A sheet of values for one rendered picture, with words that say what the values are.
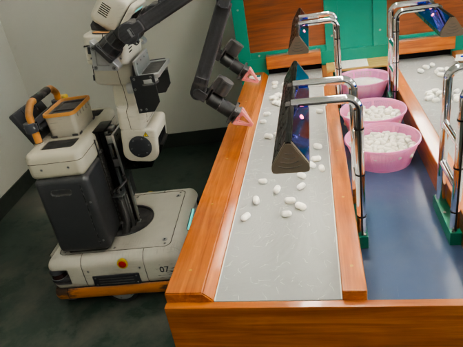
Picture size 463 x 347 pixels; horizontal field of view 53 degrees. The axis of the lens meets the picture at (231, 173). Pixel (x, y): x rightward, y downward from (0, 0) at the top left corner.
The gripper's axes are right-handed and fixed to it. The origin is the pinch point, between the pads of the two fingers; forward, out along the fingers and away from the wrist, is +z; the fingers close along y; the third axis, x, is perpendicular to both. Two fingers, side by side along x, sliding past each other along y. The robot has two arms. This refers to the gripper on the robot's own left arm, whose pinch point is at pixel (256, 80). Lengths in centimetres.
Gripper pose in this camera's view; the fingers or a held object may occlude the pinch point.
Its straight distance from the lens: 228.6
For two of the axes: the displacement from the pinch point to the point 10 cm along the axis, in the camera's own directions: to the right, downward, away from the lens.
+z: 8.3, 5.4, 1.6
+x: -5.4, 6.9, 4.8
